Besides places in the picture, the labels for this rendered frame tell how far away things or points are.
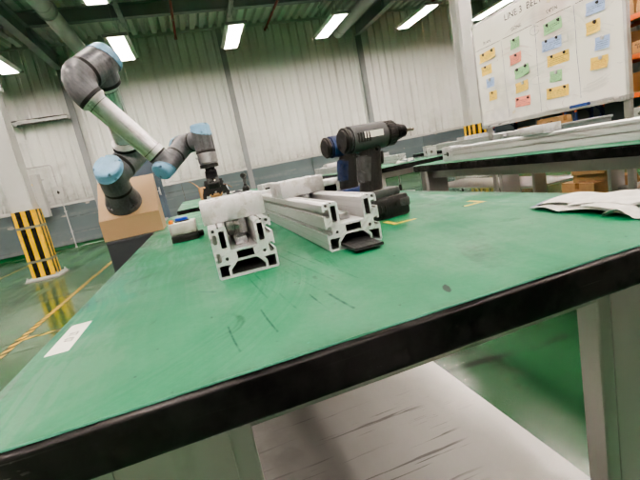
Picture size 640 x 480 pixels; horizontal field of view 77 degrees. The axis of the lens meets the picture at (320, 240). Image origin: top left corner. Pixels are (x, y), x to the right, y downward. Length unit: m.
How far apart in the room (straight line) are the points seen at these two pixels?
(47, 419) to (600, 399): 0.68
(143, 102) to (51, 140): 2.53
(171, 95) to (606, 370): 12.37
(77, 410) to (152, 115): 12.29
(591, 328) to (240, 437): 0.49
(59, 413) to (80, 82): 1.33
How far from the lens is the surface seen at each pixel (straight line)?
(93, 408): 0.39
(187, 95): 12.68
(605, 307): 0.69
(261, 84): 12.91
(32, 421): 0.41
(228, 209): 0.73
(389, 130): 0.96
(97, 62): 1.68
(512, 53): 4.30
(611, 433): 0.78
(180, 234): 1.31
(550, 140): 2.28
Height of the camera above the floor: 0.93
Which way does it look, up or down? 11 degrees down
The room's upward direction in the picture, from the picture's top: 11 degrees counter-clockwise
